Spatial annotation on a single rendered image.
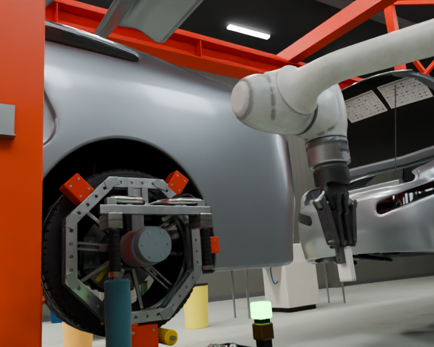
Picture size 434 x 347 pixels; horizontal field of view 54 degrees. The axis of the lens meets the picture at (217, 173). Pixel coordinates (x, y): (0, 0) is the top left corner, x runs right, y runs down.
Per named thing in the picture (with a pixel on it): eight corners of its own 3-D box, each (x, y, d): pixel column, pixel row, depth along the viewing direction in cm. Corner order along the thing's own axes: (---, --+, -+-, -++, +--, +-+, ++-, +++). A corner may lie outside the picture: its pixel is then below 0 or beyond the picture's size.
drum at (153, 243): (150, 266, 170) (149, 230, 173) (175, 263, 152) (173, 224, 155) (116, 268, 162) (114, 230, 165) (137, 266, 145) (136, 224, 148)
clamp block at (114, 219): (114, 230, 145) (113, 215, 146) (123, 227, 137) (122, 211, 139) (98, 230, 142) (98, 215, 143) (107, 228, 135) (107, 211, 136)
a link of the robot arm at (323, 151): (355, 138, 93) (360, 165, 92) (322, 150, 100) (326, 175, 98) (331, 133, 87) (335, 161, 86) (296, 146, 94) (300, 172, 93)
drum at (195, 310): (191, 330, 564) (189, 284, 577) (178, 328, 594) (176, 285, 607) (215, 326, 585) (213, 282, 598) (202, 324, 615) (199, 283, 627)
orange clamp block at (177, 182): (171, 200, 183) (180, 183, 187) (180, 196, 176) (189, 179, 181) (158, 190, 180) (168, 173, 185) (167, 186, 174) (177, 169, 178)
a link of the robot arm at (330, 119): (322, 151, 101) (282, 145, 93) (313, 89, 104) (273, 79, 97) (361, 137, 92) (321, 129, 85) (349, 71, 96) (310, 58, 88)
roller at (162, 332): (149, 338, 185) (149, 323, 186) (182, 345, 161) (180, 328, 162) (136, 340, 181) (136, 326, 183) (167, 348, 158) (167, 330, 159)
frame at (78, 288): (198, 313, 176) (189, 184, 188) (206, 314, 171) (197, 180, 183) (60, 332, 147) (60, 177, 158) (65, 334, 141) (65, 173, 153)
